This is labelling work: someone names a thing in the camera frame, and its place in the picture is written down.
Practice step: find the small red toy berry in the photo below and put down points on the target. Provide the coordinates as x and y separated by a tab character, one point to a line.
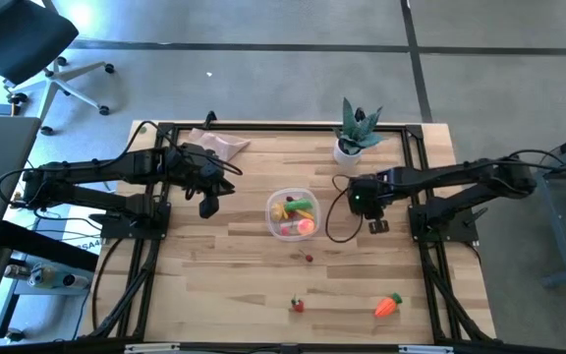
285	230

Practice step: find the green plant in white pot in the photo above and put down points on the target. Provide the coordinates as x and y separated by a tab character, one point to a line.
356	130

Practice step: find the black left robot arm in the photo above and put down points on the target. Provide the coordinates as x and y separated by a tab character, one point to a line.
91	169

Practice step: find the black office chair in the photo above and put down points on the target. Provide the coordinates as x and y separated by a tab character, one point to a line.
17	39

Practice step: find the black desk leg beam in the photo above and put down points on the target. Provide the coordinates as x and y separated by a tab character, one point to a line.
42	243

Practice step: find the white edge bracket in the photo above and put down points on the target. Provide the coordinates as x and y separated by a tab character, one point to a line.
151	348
425	349

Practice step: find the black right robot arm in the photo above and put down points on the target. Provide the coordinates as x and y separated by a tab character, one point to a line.
440	173

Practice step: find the green toy pea pod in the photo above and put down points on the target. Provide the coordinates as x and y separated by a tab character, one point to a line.
299	204

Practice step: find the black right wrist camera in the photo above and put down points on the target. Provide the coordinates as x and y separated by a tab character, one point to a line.
379	226

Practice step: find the clear plastic tupperware container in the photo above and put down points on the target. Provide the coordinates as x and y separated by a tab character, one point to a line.
270	228

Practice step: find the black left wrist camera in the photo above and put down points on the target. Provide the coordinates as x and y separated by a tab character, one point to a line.
209	207

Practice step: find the black frame clamp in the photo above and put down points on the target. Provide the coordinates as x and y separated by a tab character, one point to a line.
209	117

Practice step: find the orange toy carrot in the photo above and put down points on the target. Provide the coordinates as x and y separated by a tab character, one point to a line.
386	307

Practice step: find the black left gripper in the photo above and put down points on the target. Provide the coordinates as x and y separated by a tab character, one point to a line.
199	169

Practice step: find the red toy strawberry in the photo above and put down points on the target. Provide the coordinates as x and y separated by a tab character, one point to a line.
297	305

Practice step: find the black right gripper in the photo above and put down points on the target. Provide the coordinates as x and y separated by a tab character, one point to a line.
369	196

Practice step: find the black aluminium table frame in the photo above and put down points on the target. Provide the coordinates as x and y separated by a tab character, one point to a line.
288	127

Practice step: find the pale pink cloth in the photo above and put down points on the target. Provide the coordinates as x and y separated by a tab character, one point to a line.
229	142

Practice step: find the yellow orange toy fruit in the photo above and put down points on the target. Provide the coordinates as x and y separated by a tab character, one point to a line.
277	212

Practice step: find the white paper sheet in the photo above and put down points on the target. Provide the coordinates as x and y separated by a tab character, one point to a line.
74	233

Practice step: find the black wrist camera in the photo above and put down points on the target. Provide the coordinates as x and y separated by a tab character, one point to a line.
209	207
379	226

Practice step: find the blue grey metal desk frame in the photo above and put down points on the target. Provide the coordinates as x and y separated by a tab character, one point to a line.
555	231

